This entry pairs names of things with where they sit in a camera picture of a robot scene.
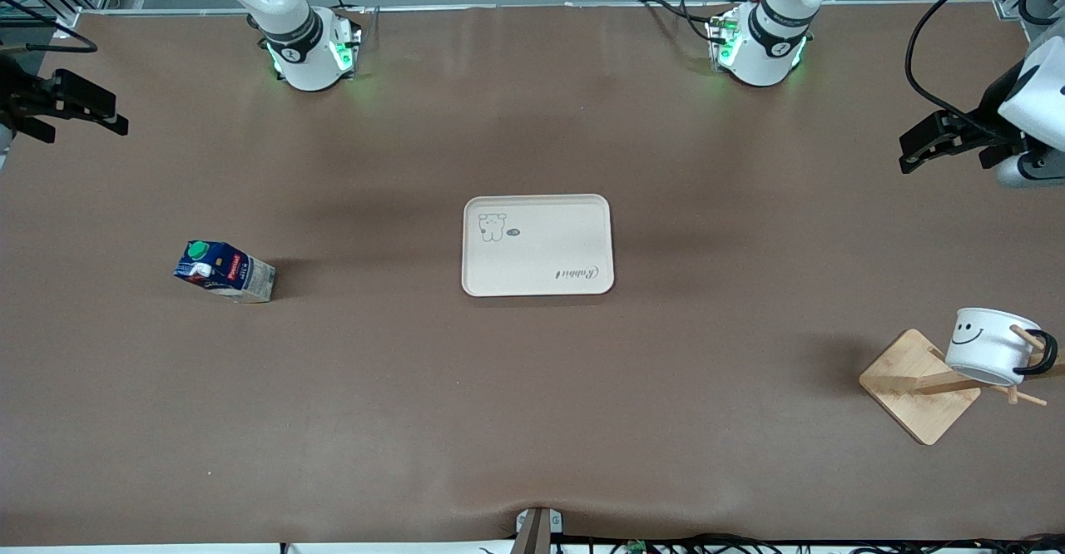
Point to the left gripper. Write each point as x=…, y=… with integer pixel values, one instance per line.
x=988, y=119

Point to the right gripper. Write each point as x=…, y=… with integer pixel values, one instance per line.
x=17, y=95

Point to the blue milk carton green cap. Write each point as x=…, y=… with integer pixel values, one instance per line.
x=220, y=271

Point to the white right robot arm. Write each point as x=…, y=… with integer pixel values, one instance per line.
x=304, y=59

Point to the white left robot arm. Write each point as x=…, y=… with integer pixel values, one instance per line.
x=761, y=59

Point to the cream tray with rabbit print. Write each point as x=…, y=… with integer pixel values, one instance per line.
x=541, y=254

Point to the wooden mug stand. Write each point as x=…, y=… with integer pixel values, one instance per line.
x=907, y=388

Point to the brown table cover sheet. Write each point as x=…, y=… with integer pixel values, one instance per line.
x=532, y=413

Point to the metal table clamp bracket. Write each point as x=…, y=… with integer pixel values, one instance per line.
x=537, y=529

